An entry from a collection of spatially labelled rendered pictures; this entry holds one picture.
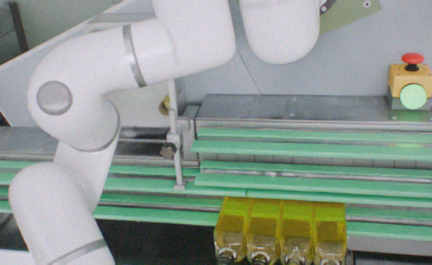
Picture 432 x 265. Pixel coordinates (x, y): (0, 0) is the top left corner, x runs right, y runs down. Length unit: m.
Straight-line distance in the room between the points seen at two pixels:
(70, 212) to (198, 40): 0.26
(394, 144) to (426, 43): 0.22
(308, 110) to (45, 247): 0.58
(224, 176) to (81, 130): 0.40
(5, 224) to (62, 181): 0.74
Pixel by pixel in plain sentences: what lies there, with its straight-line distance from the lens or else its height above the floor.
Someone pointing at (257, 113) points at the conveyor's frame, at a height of 0.85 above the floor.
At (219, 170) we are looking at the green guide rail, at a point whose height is 0.92.
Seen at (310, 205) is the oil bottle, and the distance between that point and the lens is 0.95.
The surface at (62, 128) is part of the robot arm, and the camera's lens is 0.64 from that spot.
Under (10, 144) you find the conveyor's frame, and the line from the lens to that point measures 1.25.
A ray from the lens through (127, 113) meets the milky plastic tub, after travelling 1.12.
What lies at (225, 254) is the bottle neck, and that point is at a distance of 0.87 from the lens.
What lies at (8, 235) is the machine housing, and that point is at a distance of 1.34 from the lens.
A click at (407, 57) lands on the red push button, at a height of 0.80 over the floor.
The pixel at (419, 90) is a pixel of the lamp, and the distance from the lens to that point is 0.99.
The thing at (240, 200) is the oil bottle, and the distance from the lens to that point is 0.96.
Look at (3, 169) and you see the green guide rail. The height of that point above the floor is 0.92.
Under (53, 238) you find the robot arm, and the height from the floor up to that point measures 1.33.
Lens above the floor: 1.75
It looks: 60 degrees down
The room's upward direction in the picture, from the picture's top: 158 degrees counter-clockwise
